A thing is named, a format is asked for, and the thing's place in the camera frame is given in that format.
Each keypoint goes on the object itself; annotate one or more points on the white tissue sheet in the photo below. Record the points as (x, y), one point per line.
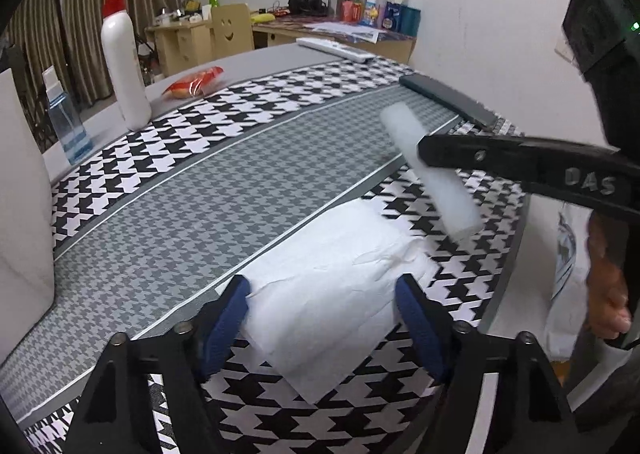
(323, 299)

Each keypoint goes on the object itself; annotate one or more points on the wooden desk with drawers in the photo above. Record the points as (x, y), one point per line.
(182, 45)

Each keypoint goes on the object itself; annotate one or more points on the printed paper sheets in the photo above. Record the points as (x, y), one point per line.
(356, 31)

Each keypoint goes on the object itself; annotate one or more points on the person right hand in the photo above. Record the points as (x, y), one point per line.
(607, 313)

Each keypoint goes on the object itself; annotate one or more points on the white remote control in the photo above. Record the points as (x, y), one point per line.
(338, 49)

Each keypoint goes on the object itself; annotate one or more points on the white foam box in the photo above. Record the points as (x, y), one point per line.
(27, 269)

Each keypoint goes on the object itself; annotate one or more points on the houndstooth table runner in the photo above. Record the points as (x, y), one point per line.
(154, 224)

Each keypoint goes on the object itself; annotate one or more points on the orange snack packet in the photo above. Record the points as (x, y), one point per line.
(196, 84)

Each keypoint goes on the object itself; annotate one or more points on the white red pump bottle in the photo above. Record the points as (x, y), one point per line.
(123, 66)

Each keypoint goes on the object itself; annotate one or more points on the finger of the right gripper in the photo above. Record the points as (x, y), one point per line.
(525, 161)

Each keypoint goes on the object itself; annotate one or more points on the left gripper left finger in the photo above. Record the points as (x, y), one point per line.
(115, 414)

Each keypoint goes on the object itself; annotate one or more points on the wooden smiley chair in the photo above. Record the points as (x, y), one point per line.
(232, 30)

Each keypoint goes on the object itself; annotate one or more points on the brown striped curtains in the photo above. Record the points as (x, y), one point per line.
(65, 35)

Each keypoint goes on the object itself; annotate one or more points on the teal cylinder container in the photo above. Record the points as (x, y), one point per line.
(410, 19)

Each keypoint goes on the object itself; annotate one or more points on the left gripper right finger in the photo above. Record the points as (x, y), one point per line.
(531, 413)

